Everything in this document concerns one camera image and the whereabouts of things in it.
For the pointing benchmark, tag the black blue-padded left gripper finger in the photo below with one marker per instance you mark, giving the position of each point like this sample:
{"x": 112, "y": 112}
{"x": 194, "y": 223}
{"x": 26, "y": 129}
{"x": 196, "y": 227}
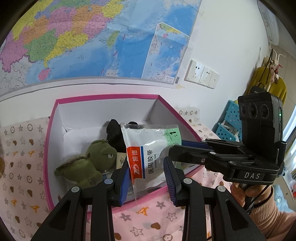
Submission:
{"x": 201, "y": 145}

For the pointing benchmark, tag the person's right hand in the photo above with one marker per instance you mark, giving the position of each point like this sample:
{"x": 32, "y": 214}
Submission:
{"x": 262, "y": 191}

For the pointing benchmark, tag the black handbag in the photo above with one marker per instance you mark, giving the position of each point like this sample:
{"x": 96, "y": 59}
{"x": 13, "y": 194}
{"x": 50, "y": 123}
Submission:
{"x": 256, "y": 89}

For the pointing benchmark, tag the pink sleeved right forearm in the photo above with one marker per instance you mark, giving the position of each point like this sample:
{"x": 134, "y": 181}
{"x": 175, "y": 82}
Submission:
{"x": 274, "y": 224}

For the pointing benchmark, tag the white air conditioner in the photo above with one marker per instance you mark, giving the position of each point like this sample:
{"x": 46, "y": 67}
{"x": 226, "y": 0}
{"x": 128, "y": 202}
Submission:
{"x": 270, "y": 23}

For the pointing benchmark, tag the colourful wall map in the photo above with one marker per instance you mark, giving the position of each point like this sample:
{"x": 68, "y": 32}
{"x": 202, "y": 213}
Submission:
{"x": 114, "y": 41}

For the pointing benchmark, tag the white wall socket panel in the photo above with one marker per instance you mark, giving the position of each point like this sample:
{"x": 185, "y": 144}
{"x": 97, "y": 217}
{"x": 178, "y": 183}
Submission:
{"x": 202, "y": 75}

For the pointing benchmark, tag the blue perforated plastic basket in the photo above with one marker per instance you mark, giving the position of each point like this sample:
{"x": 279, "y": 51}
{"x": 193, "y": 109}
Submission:
{"x": 229, "y": 125}

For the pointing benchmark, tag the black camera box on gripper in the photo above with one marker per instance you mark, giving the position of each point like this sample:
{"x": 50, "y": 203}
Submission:
{"x": 261, "y": 115}

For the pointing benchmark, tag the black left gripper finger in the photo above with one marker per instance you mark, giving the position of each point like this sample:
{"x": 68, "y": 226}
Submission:
{"x": 67, "y": 221}
{"x": 210, "y": 213}

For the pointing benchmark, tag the black soft cloth item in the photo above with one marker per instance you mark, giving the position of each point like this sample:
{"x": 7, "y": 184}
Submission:
{"x": 115, "y": 136}

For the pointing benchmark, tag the green dinosaur plush toy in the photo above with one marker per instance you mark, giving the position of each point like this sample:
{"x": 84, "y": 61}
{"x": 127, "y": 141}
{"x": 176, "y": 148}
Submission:
{"x": 87, "y": 170}

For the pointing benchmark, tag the pink star patterned bedsheet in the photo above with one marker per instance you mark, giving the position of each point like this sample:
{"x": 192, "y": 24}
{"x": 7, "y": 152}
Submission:
{"x": 24, "y": 204}

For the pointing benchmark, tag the yellow garment on rack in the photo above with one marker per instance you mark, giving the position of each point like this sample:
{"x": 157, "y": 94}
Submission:
{"x": 261, "y": 79}

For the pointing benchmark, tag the medical tape plastic bag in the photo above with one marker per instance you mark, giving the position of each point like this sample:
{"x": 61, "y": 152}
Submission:
{"x": 146, "y": 148}

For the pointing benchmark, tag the small hanging plush doll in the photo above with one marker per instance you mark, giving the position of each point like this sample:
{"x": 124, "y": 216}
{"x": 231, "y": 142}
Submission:
{"x": 273, "y": 70}

